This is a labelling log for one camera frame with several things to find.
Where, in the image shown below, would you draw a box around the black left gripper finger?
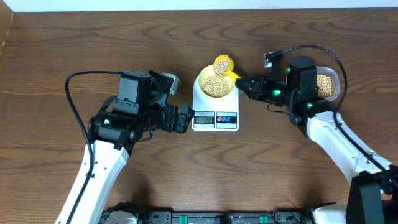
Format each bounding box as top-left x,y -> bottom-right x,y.
180,105 -> 195,120
175,116 -> 190,134

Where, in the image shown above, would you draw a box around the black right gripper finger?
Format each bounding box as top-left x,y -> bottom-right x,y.
235,76 -> 258,89
239,86 -> 258,100

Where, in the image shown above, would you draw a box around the yellow plastic measuring scoop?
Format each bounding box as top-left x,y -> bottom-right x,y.
213,55 -> 240,82

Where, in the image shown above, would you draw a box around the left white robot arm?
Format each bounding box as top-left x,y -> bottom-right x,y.
56,70 -> 194,223

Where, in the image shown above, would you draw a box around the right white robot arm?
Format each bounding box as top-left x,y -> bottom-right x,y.
236,53 -> 397,223

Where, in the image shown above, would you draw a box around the white digital kitchen scale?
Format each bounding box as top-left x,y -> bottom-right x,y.
192,76 -> 239,132

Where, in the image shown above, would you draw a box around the yellow plastic bowl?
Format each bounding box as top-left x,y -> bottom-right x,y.
198,65 -> 234,98

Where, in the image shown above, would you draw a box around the soybeans in bowl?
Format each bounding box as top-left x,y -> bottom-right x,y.
202,75 -> 231,98

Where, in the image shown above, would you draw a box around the soybeans in container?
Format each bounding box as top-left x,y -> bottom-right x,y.
317,74 -> 333,98

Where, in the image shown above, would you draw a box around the clear plastic bean container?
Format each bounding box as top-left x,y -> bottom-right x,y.
317,67 -> 340,101

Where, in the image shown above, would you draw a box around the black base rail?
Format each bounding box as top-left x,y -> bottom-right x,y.
99,202 -> 314,224

